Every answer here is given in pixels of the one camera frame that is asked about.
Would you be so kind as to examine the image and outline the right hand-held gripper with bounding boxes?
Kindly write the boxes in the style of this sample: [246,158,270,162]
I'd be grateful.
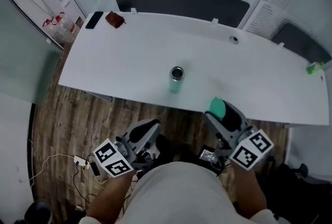
[203,100,275,171]

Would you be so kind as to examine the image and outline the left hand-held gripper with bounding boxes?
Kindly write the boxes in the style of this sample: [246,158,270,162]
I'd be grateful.
[92,118,163,178]

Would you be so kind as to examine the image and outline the teal bottle cap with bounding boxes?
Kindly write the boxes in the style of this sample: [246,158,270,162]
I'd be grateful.
[209,97,227,120]

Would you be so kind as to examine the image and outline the green metal bottle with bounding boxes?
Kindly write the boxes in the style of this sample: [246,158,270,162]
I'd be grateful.
[168,66,185,94]

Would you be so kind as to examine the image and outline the person's left forearm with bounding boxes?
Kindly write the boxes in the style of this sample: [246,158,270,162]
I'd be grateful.
[87,172,134,224]

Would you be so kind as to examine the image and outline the person's right forearm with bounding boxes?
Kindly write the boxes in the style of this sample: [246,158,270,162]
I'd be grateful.
[233,163,268,220]

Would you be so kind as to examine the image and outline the person's dark trouser legs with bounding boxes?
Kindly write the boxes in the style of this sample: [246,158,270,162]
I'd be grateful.
[145,134,221,177]

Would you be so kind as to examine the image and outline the black box with lit screen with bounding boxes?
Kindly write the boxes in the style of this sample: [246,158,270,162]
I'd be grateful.
[199,149,221,169]

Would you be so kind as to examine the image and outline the white desk leg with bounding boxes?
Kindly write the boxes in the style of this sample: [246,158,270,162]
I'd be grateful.
[85,92,114,103]

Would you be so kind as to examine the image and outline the black power adapter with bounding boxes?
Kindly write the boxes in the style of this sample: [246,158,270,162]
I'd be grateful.
[90,162,101,176]

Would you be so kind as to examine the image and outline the person's white shirt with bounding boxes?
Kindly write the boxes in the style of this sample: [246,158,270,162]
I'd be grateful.
[79,162,280,224]

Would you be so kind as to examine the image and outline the white power strip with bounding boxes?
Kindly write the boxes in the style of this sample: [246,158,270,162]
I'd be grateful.
[74,155,91,169]

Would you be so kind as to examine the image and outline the black office chair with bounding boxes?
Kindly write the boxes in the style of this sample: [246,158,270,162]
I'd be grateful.
[267,157,332,224]

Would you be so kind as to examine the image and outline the green plastic bottle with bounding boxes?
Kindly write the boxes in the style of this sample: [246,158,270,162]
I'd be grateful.
[306,61,325,75]

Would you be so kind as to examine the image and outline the short dark desk partition panel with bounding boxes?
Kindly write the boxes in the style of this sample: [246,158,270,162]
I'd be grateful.
[271,23,332,64]

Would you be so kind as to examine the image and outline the brown leather pouch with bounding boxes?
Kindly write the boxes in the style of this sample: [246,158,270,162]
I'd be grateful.
[105,11,127,29]

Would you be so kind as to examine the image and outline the black smartphone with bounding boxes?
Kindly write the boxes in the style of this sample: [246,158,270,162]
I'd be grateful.
[85,11,104,30]

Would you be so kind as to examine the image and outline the long dark desk partition panel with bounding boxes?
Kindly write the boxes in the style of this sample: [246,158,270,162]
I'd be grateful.
[112,0,251,29]

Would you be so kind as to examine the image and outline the black round stool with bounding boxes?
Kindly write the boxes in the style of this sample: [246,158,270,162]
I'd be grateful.
[25,200,54,224]

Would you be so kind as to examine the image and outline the frosted glass door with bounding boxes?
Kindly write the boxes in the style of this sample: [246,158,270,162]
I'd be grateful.
[0,0,64,106]

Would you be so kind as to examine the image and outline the white power cable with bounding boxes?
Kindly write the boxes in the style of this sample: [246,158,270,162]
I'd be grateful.
[28,153,76,189]

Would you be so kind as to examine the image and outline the clear water jug red handle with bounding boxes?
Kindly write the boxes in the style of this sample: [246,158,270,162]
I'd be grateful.
[53,12,80,44]
[43,17,64,46]

